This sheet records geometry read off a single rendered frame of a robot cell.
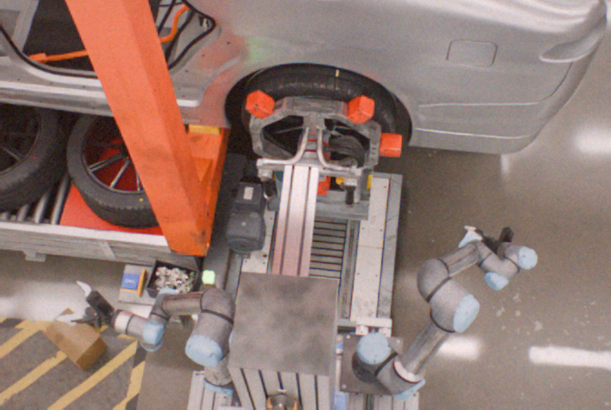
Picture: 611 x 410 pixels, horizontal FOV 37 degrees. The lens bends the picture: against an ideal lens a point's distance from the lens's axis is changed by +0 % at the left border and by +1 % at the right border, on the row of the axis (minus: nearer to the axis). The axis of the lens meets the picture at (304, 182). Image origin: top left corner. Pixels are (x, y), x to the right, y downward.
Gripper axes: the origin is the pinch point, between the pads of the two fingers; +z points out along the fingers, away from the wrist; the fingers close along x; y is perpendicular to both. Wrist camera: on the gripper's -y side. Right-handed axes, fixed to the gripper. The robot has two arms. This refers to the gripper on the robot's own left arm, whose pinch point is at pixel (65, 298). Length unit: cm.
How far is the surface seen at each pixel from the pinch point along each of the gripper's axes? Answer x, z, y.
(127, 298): 38, 7, 74
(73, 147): 94, 61, 61
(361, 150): 104, -74, 10
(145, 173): 50, -8, -12
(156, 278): 47, -4, 65
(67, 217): 72, 57, 88
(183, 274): 51, -15, 60
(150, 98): 46, -19, -64
